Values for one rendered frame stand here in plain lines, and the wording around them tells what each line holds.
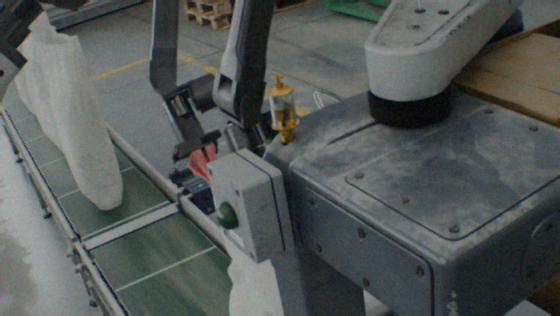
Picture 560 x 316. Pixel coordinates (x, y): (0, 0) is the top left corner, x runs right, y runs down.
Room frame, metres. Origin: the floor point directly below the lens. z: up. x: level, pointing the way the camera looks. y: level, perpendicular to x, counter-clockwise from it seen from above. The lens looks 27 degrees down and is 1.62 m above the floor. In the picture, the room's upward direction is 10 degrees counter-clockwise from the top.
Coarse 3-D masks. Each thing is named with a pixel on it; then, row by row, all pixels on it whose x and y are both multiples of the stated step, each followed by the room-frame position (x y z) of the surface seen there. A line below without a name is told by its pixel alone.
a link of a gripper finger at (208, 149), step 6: (186, 144) 1.17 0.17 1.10; (192, 144) 1.17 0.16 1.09; (198, 144) 1.17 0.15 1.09; (204, 144) 1.17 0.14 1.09; (210, 144) 1.18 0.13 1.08; (180, 150) 1.16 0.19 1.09; (186, 150) 1.16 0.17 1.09; (192, 150) 1.16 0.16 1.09; (204, 150) 1.18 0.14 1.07; (210, 150) 1.17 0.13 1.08; (180, 156) 1.15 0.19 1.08; (186, 156) 1.16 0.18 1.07; (204, 156) 1.18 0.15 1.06; (210, 156) 1.16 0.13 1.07
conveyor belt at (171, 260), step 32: (160, 224) 2.09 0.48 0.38; (192, 224) 2.05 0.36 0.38; (96, 256) 1.94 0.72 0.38; (128, 256) 1.91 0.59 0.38; (160, 256) 1.88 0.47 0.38; (192, 256) 1.85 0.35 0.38; (224, 256) 1.82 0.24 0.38; (128, 288) 1.71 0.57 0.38; (160, 288) 1.69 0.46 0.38; (192, 288) 1.66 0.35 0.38; (224, 288) 1.64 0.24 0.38
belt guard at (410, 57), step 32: (416, 0) 0.76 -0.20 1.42; (448, 0) 0.74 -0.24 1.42; (480, 0) 0.73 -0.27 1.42; (512, 0) 0.82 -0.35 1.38; (384, 32) 0.65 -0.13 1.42; (416, 32) 0.64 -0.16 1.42; (448, 32) 0.62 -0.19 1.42; (480, 32) 0.70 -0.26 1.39; (384, 64) 0.59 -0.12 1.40; (416, 64) 0.58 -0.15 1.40; (448, 64) 0.61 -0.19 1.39; (384, 96) 0.60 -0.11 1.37; (416, 96) 0.58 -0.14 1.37
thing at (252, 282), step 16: (240, 256) 1.09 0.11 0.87; (240, 272) 1.09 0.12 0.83; (256, 272) 0.97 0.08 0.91; (272, 272) 0.92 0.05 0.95; (240, 288) 1.05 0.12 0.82; (256, 288) 1.00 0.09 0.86; (272, 288) 0.93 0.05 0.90; (240, 304) 1.01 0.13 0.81; (256, 304) 0.98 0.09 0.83; (272, 304) 0.94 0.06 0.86
